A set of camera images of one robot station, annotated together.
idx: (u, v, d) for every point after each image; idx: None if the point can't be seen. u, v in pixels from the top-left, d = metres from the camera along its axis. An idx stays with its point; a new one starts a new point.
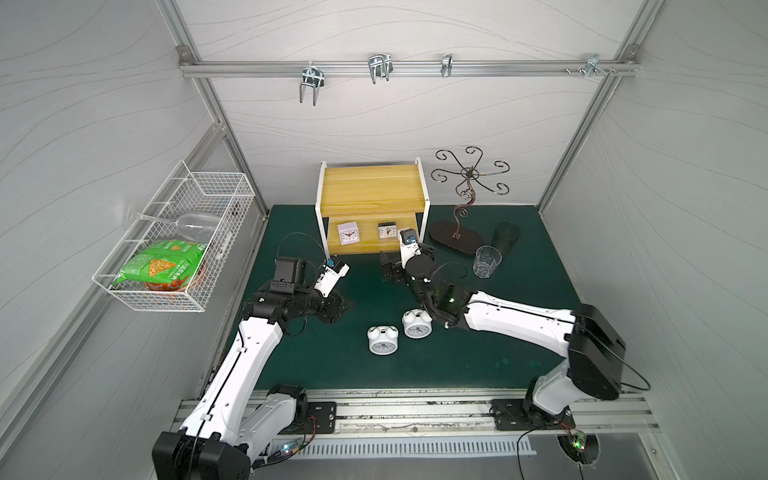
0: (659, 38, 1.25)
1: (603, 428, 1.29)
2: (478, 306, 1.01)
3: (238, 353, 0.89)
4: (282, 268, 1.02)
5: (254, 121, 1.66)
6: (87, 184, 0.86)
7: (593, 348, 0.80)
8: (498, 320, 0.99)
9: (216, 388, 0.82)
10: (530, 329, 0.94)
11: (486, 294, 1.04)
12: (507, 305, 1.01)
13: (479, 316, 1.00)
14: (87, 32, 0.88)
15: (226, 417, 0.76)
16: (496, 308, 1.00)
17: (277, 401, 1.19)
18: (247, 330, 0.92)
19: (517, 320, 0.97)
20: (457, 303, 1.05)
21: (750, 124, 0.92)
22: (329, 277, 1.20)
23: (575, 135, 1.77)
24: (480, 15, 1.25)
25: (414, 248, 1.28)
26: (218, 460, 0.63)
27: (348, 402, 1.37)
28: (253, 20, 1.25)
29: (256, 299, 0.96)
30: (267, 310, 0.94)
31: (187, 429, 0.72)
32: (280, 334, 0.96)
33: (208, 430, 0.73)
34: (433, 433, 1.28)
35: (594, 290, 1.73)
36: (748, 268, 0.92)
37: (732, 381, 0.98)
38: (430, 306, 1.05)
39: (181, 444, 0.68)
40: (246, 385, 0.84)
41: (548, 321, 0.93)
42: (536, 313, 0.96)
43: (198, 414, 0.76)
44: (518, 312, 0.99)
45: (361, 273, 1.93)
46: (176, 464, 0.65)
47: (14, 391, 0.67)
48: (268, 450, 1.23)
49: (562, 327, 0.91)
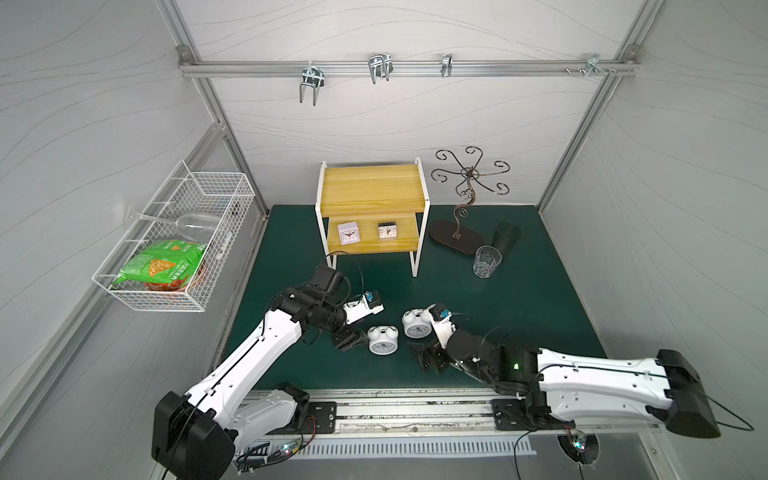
0: (659, 38, 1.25)
1: (603, 428, 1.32)
2: (552, 371, 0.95)
3: (256, 340, 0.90)
4: (319, 275, 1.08)
5: (253, 121, 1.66)
6: (87, 184, 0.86)
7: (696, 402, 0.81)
8: (583, 382, 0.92)
9: (227, 366, 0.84)
10: (621, 386, 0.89)
11: (556, 356, 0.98)
12: (583, 364, 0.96)
13: (554, 379, 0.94)
14: (87, 32, 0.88)
15: (226, 398, 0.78)
16: (574, 369, 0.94)
17: (278, 399, 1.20)
18: (270, 321, 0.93)
19: (601, 379, 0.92)
20: (522, 368, 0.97)
21: (751, 124, 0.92)
22: (360, 308, 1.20)
23: (574, 135, 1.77)
24: (480, 15, 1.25)
25: (448, 324, 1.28)
26: (205, 437, 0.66)
27: (348, 403, 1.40)
28: (253, 19, 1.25)
29: (286, 295, 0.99)
30: (294, 307, 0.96)
31: (189, 397, 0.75)
32: (298, 334, 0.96)
33: (207, 405, 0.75)
34: (433, 433, 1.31)
35: (594, 290, 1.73)
36: (749, 269, 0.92)
37: (732, 382, 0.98)
38: (492, 380, 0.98)
39: (181, 410, 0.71)
40: (253, 372, 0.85)
41: (639, 376, 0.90)
42: (622, 369, 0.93)
43: (203, 386, 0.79)
44: (596, 369, 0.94)
45: (365, 272, 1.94)
46: (171, 427, 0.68)
47: (14, 392, 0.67)
48: (269, 450, 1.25)
49: (658, 381, 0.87)
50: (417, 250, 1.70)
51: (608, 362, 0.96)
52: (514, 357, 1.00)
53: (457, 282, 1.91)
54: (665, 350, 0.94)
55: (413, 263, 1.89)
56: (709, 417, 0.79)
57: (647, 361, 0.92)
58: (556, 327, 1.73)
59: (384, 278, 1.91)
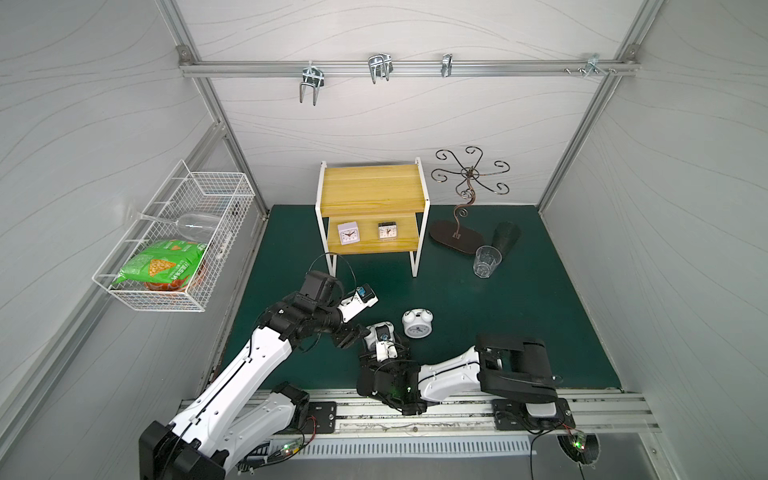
0: (658, 39, 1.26)
1: (603, 428, 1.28)
2: (423, 383, 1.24)
3: (242, 361, 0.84)
4: (309, 283, 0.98)
5: (253, 121, 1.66)
6: (87, 183, 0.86)
7: (498, 376, 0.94)
8: (440, 384, 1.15)
9: (213, 391, 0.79)
10: (456, 380, 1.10)
11: (428, 369, 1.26)
12: (441, 370, 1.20)
13: (426, 390, 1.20)
14: (87, 32, 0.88)
15: (211, 426, 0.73)
16: (434, 377, 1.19)
17: (275, 405, 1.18)
18: (258, 340, 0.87)
19: (447, 379, 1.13)
20: (414, 391, 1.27)
21: (751, 123, 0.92)
22: (354, 304, 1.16)
23: (575, 135, 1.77)
24: (481, 15, 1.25)
25: (387, 346, 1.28)
26: (189, 471, 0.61)
27: (348, 402, 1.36)
28: (252, 19, 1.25)
29: (275, 310, 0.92)
30: (283, 324, 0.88)
31: (173, 426, 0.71)
32: (289, 351, 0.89)
33: (191, 435, 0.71)
34: (432, 434, 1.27)
35: (594, 289, 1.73)
36: (749, 268, 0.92)
37: (732, 382, 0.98)
38: (399, 403, 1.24)
39: (167, 438, 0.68)
40: (240, 396, 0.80)
41: (464, 367, 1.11)
42: (457, 365, 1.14)
43: (187, 414, 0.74)
44: (446, 370, 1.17)
45: (364, 271, 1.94)
46: (155, 456, 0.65)
47: (14, 391, 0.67)
48: (268, 450, 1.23)
49: (474, 368, 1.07)
50: (417, 250, 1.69)
51: (452, 361, 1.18)
52: (409, 380, 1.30)
53: (458, 282, 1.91)
54: (479, 338, 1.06)
55: (413, 262, 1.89)
56: (510, 387, 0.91)
57: (471, 352, 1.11)
58: (556, 327, 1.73)
59: (384, 278, 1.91)
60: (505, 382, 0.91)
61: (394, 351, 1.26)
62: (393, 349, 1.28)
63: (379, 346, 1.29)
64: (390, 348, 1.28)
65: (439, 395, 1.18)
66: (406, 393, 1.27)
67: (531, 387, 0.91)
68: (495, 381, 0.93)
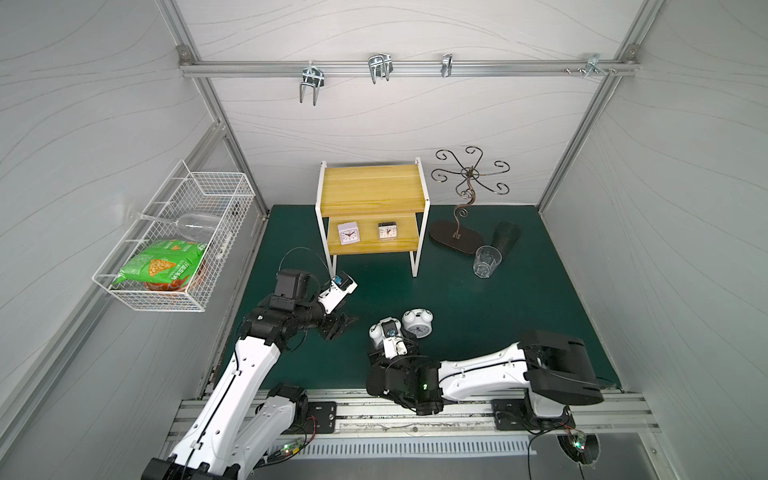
0: (658, 38, 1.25)
1: (603, 428, 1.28)
2: (448, 381, 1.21)
3: (232, 376, 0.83)
4: (282, 282, 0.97)
5: (254, 122, 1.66)
6: (87, 184, 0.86)
7: (551, 376, 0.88)
8: (469, 383, 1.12)
9: (208, 412, 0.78)
10: (494, 380, 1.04)
11: (450, 366, 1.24)
12: (469, 367, 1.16)
13: (450, 388, 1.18)
14: (88, 32, 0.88)
15: (215, 446, 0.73)
16: (462, 375, 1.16)
17: (275, 408, 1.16)
18: (243, 351, 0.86)
19: (481, 380, 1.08)
20: (430, 388, 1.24)
21: (752, 123, 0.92)
22: (334, 294, 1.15)
23: (575, 135, 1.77)
24: (481, 15, 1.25)
25: (393, 340, 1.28)
26: None
27: (348, 402, 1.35)
28: (252, 20, 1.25)
29: (254, 317, 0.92)
30: (265, 328, 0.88)
31: (176, 458, 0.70)
32: (277, 355, 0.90)
33: (198, 460, 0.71)
34: (433, 434, 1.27)
35: (595, 289, 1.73)
36: (748, 268, 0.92)
37: (732, 382, 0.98)
38: (413, 403, 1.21)
39: (171, 471, 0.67)
40: (239, 410, 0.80)
41: (505, 366, 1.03)
42: (495, 362, 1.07)
43: (188, 441, 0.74)
44: (478, 369, 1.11)
45: (364, 272, 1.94)
46: None
47: (14, 391, 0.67)
48: (268, 450, 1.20)
49: (518, 367, 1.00)
50: (417, 250, 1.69)
51: (486, 359, 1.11)
52: (425, 377, 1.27)
53: (458, 282, 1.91)
54: (522, 334, 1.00)
55: (413, 262, 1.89)
56: (563, 387, 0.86)
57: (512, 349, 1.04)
58: (556, 327, 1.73)
59: (383, 279, 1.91)
60: (558, 383, 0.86)
61: (402, 347, 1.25)
62: (402, 344, 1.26)
63: (387, 342, 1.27)
64: (399, 344, 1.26)
65: (463, 394, 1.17)
66: (422, 391, 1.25)
67: (582, 390, 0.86)
68: (548, 381, 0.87)
